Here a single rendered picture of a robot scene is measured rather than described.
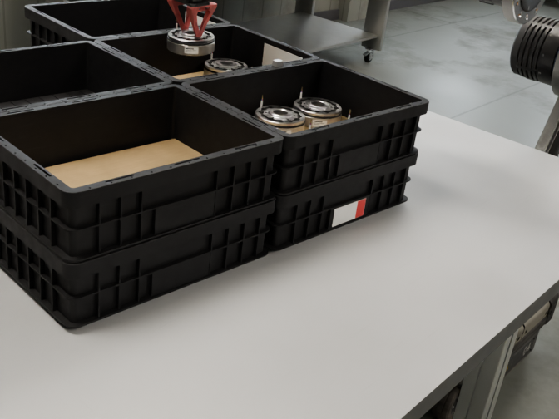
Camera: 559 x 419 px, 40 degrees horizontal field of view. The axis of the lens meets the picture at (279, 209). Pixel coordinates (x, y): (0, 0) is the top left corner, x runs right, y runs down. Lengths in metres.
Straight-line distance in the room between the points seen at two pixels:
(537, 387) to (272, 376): 1.43
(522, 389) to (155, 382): 1.51
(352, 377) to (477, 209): 0.67
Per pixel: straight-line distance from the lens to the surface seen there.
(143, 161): 1.37
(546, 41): 2.29
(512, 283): 1.45
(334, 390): 1.10
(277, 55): 1.81
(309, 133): 1.29
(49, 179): 1.07
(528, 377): 2.46
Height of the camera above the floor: 1.40
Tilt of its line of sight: 27 degrees down
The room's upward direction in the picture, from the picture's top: 7 degrees clockwise
